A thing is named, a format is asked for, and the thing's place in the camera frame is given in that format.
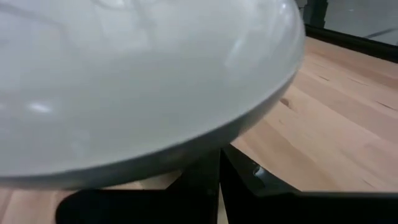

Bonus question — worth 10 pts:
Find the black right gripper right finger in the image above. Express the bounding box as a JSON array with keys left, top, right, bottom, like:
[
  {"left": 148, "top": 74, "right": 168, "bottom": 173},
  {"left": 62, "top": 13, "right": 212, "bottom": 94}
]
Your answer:
[{"left": 219, "top": 144, "right": 398, "bottom": 224}]

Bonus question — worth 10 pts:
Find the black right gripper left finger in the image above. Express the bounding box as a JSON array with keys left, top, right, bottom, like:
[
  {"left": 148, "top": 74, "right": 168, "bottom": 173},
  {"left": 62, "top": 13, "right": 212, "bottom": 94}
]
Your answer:
[{"left": 55, "top": 148, "right": 221, "bottom": 224}]

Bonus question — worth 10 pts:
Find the white flood lightbulb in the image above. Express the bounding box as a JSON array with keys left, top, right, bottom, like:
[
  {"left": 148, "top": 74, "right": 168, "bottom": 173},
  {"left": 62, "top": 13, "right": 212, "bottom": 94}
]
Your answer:
[{"left": 0, "top": 0, "right": 307, "bottom": 191}]

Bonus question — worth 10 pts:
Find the black aluminium table frame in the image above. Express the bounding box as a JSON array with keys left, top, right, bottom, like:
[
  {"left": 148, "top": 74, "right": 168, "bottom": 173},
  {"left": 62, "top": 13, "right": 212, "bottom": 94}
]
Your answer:
[{"left": 302, "top": 0, "right": 398, "bottom": 65}]

